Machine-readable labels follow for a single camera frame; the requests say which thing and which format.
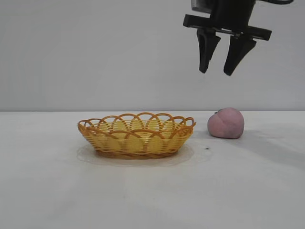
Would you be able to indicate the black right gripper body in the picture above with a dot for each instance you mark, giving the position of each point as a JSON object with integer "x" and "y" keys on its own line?
{"x": 232, "y": 14}

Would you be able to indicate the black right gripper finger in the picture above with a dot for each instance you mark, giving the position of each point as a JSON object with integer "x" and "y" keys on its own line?
{"x": 206, "y": 50}
{"x": 238, "y": 53}

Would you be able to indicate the pink peach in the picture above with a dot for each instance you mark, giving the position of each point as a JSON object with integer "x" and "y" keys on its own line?
{"x": 226, "y": 124}

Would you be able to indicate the yellow woven wicker basket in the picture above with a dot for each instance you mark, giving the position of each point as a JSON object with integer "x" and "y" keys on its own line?
{"x": 133, "y": 145}

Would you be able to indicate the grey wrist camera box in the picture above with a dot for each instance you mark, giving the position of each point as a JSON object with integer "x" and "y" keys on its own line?
{"x": 201, "y": 5}

